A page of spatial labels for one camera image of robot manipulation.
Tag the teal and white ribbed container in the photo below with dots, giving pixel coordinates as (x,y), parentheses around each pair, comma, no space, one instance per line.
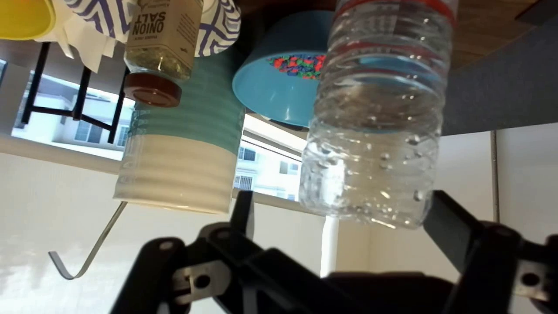
(183,165)

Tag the blue plastic bowl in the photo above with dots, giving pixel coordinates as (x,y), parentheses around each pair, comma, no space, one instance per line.
(279,96)

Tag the spice jar with red lid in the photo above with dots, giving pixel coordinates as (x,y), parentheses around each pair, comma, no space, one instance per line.
(163,39)

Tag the window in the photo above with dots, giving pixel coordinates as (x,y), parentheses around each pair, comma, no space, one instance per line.
(56,122)

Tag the yellow plastic cup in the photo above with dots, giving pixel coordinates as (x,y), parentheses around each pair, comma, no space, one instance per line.
(22,17)

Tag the black metal frame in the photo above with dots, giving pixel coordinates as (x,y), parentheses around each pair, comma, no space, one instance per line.
(78,104)

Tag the heap of colourful beads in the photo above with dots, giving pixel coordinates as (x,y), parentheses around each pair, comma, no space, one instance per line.
(298,65)

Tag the clear plastic water bottle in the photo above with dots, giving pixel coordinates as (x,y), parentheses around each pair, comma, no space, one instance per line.
(375,131)

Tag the white paper napkin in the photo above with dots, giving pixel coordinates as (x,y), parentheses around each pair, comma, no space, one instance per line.
(87,48)

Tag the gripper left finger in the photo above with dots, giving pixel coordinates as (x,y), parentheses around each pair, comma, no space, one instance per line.
(226,261)

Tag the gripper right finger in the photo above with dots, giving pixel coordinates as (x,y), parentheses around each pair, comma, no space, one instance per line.
(488,261)

